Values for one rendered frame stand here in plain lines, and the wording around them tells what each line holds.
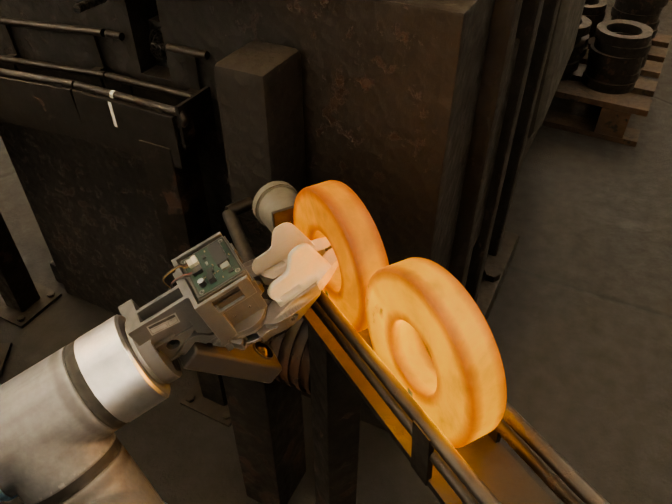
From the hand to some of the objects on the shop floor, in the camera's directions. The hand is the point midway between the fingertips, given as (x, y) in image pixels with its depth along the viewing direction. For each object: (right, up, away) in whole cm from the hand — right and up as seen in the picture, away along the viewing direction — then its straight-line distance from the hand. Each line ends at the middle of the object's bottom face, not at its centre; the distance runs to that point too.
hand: (336, 251), depth 58 cm
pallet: (+75, +80, +201) cm, 229 cm away
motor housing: (-8, -47, +55) cm, 73 cm away
